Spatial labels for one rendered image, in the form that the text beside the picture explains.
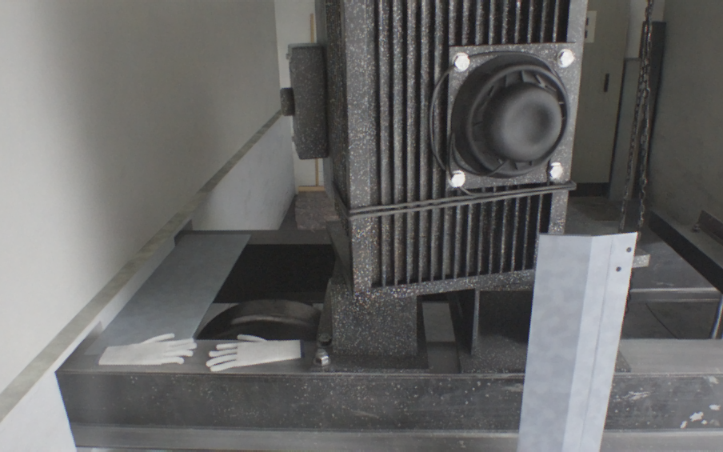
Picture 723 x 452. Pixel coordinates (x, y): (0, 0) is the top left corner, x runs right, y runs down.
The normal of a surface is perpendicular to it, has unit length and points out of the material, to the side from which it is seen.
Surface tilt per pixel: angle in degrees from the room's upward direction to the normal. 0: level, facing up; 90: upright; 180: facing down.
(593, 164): 90
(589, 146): 90
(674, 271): 90
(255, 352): 0
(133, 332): 0
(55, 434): 90
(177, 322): 0
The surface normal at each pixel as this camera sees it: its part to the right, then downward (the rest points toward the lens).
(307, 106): 0.20, 0.36
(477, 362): -0.03, -0.93
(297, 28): -0.04, 0.36
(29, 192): 1.00, 0.00
